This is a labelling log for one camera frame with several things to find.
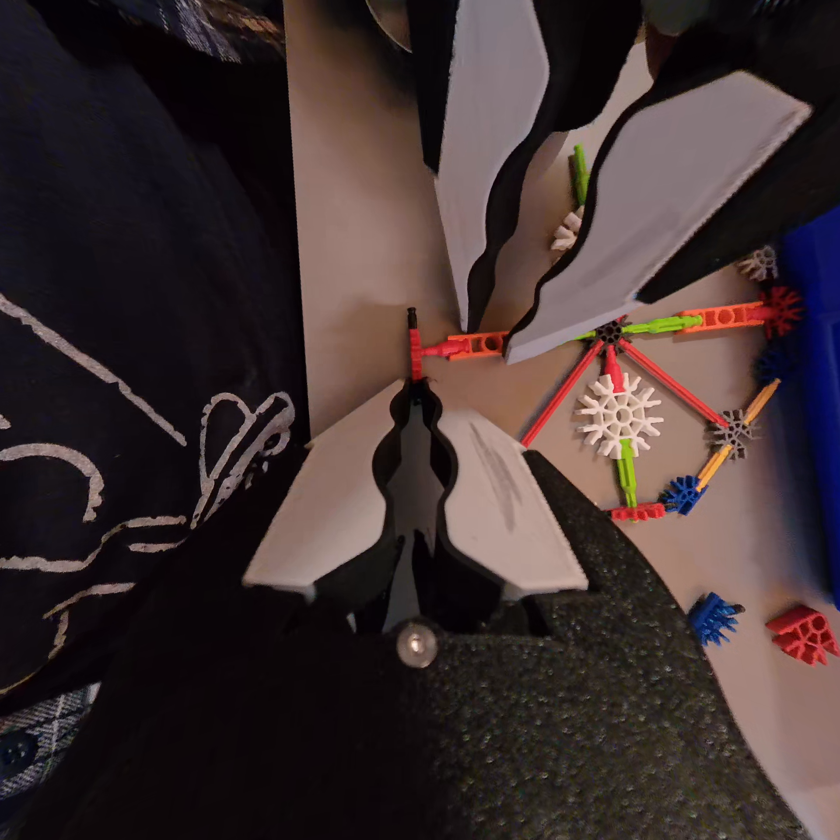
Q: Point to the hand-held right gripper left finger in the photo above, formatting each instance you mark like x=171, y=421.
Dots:
x=321, y=512

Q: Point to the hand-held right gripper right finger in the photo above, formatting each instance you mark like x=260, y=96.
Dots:
x=518, y=525

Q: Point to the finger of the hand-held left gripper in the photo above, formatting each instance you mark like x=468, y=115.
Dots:
x=669, y=197
x=492, y=98

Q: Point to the construction toy wheel model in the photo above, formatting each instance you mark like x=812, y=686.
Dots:
x=617, y=413

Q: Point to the blue connector with black rod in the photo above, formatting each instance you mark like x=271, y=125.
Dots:
x=712, y=620

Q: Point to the blue plastic parts bin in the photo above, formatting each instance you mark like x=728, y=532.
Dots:
x=820, y=459

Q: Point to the red fan-shaped connector piece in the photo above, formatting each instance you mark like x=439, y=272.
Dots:
x=804, y=633

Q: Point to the black printed shirt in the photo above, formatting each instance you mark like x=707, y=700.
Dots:
x=131, y=262

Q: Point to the blue plaid shirt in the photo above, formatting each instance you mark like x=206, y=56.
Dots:
x=59, y=728

